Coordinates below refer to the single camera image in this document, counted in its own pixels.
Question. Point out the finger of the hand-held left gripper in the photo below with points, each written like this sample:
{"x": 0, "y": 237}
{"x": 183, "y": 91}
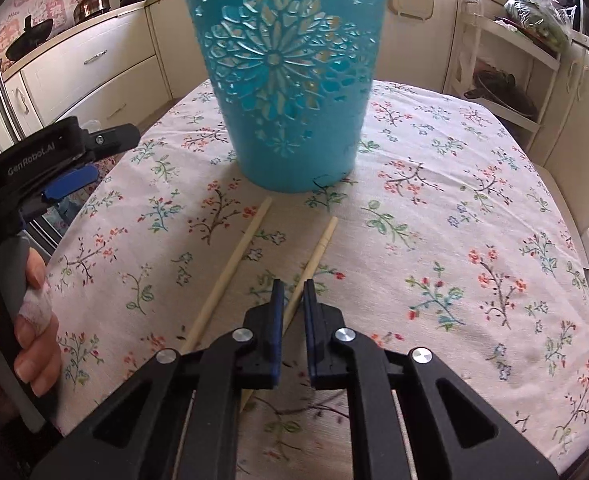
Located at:
{"x": 117, "y": 137}
{"x": 72, "y": 182}

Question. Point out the pink patterned wall sticker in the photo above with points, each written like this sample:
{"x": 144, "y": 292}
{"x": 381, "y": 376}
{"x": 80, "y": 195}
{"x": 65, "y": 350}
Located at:
{"x": 49, "y": 5}

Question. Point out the cream door cabinets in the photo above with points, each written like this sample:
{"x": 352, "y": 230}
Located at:
{"x": 424, "y": 55}

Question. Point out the teal plastic cut-out bucket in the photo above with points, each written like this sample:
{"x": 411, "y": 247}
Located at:
{"x": 284, "y": 90}

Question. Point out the person's left hand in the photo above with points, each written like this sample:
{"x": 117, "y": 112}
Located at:
{"x": 37, "y": 340}

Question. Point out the plastic bag of greens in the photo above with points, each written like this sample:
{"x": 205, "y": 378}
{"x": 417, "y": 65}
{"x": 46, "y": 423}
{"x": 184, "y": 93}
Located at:
{"x": 539, "y": 17}

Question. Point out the dark pan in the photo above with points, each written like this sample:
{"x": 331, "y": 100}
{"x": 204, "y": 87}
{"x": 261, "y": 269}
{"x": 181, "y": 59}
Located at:
{"x": 504, "y": 92}

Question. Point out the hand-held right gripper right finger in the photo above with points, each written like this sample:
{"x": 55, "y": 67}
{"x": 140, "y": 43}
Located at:
{"x": 308, "y": 332}

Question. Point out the cream drawer cabinet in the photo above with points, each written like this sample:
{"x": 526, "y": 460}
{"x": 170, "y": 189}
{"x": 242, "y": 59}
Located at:
{"x": 104, "y": 70}

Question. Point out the floral tablecloth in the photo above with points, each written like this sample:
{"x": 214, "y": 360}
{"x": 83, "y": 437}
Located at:
{"x": 424, "y": 240}

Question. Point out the cream side cabinet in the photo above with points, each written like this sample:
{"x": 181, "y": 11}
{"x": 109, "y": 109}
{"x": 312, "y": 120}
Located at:
{"x": 584, "y": 130}

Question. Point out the light wooden chopstick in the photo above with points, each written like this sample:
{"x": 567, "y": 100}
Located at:
{"x": 319, "y": 250}
{"x": 234, "y": 260}

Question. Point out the white shelf rack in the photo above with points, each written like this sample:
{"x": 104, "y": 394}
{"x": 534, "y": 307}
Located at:
{"x": 539, "y": 85}

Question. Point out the black wok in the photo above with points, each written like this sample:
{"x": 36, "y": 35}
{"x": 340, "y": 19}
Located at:
{"x": 29, "y": 42}

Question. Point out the metal kettle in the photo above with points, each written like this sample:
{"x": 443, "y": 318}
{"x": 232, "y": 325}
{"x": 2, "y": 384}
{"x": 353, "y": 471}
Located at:
{"x": 92, "y": 4}

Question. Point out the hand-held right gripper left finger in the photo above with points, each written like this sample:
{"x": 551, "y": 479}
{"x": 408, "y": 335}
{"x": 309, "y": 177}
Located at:
{"x": 276, "y": 332}

